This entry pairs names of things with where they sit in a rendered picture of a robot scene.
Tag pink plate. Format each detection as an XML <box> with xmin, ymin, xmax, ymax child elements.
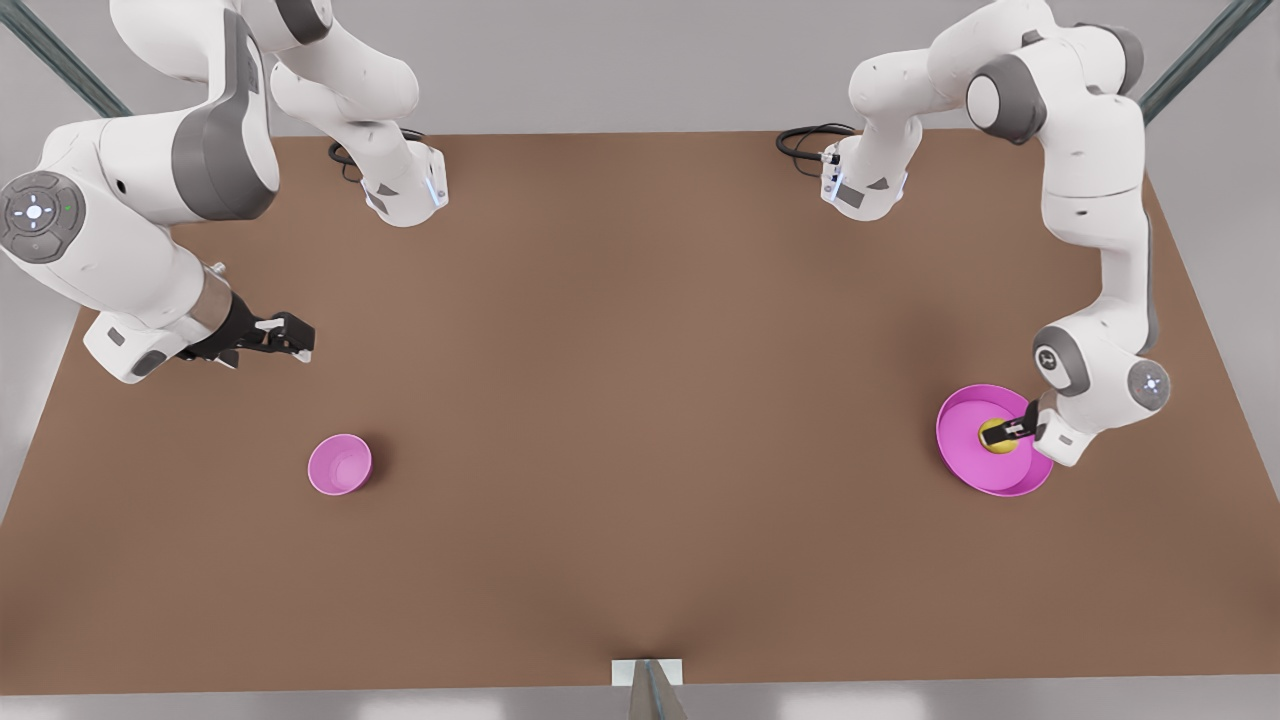
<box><xmin>936</xmin><ymin>385</ymin><xmax>1055</xmax><ymax>498</ymax></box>

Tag pink bowl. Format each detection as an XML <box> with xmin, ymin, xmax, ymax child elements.
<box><xmin>307</xmin><ymin>434</ymin><xmax>374</xmax><ymax>497</ymax></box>

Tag black cable loop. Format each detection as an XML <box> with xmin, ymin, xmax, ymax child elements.
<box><xmin>328</xmin><ymin>128</ymin><xmax>428</xmax><ymax>184</ymax></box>
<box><xmin>776</xmin><ymin>123</ymin><xmax>861</xmax><ymax>179</ymax></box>

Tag silver frame post with foot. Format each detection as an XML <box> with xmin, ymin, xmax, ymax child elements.
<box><xmin>612</xmin><ymin>658</ymin><xmax>689</xmax><ymax>720</ymax></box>

